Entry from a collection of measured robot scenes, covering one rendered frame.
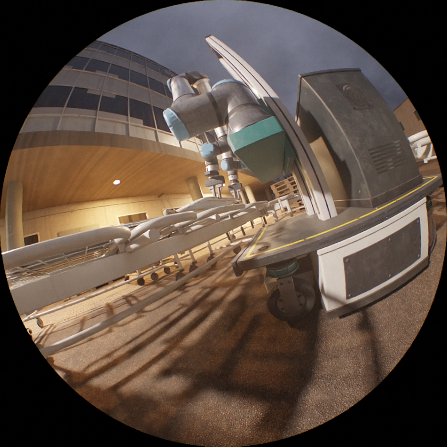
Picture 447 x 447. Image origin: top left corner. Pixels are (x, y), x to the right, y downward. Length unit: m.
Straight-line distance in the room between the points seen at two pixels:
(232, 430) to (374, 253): 0.55
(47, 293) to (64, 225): 6.48
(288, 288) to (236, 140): 0.47
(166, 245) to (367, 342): 0.69
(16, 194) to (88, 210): 3.45
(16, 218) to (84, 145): 2.69
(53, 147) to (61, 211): 3.38
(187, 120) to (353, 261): 0.64
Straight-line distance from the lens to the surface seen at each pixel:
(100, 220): 7.01
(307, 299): 0.56
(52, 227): 6.92
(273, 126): 0.44
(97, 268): 0.42
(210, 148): 0.93
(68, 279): 0.42
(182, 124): 0.54
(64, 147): 4.31
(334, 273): 0.43
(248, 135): 0.43
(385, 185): 0.58
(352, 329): 0.56
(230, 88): 0.59
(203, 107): 0.54
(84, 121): 5.54
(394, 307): 0.62
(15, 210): 5.16
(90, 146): 4.32
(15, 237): 4.92
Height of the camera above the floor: 0.43
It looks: 1 degrees up
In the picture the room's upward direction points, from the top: 20 degrees counter-clockwise
